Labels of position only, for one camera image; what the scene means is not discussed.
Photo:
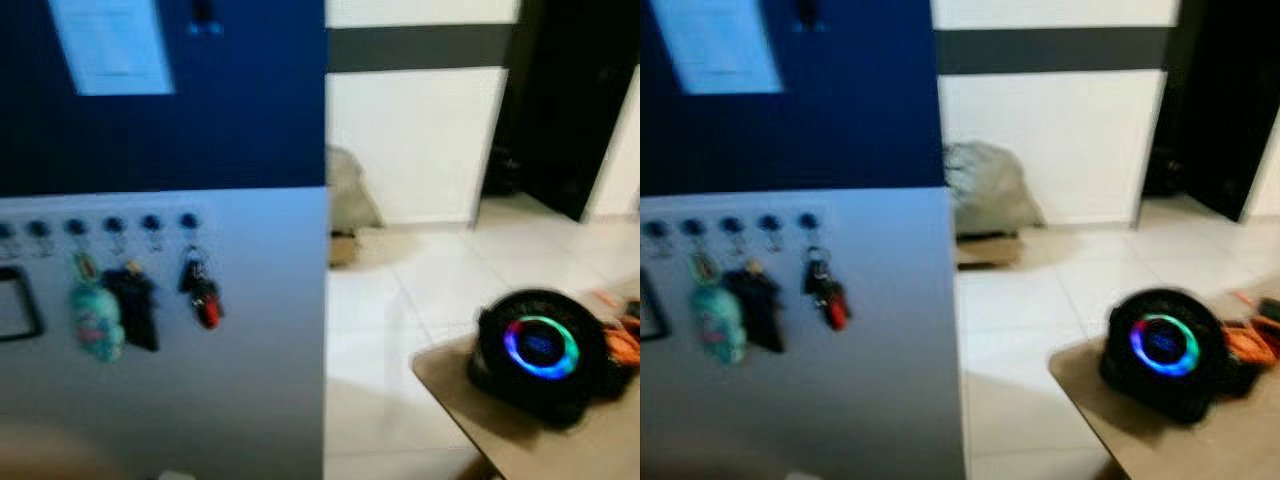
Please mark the black badge card holder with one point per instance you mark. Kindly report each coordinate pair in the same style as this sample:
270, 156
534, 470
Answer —
662, 310
37, 305

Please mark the orange black battery pack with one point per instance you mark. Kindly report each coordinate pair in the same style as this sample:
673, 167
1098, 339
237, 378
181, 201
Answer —
1250, 345
622, 345

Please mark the dark blue card wallet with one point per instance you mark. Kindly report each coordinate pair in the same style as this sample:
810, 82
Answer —
138, 310
762, 312

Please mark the black door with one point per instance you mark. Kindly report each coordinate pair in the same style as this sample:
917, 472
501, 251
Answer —
1220, 100
570, 100

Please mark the black and red key bunch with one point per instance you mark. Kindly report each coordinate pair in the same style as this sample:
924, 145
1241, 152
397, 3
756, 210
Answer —
836, 314
208, 312

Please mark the wooden table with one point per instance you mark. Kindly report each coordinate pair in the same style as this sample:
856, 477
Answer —
1180, 450
560, 450

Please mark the grey bag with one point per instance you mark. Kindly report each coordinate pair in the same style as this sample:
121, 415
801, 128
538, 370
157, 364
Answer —
990, 190
350, 195

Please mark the brown cardboard box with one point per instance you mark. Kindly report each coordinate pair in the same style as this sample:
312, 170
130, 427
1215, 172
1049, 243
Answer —
343, 250

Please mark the black orange meter device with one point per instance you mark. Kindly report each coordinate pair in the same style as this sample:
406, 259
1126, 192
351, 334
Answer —
1270, 312

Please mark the blue-capped metal wall hook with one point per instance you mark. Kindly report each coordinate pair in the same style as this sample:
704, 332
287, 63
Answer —
769, 222
76, 226
150, 222
38, 228
114, 224
731, 224
655, 228
808, 220
188, 220
693, 226
3, 232

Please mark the white wall hook rail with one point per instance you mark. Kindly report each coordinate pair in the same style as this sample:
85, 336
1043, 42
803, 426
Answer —
95, 213
712, 213

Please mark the white light switch plate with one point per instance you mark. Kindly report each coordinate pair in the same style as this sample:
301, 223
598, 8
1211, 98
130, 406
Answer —
110, 45
715, 45

